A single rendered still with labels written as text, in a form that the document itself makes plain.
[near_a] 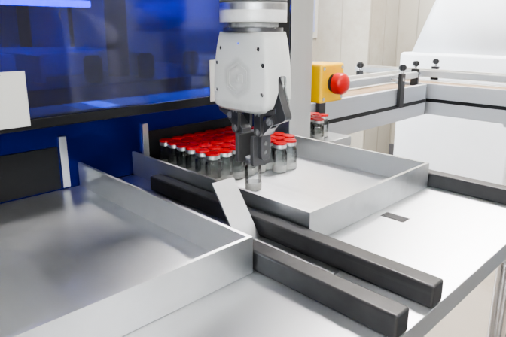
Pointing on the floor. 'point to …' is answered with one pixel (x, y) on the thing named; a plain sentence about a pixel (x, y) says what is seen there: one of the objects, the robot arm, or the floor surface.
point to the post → (300, 47)
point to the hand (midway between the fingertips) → (253, 147)
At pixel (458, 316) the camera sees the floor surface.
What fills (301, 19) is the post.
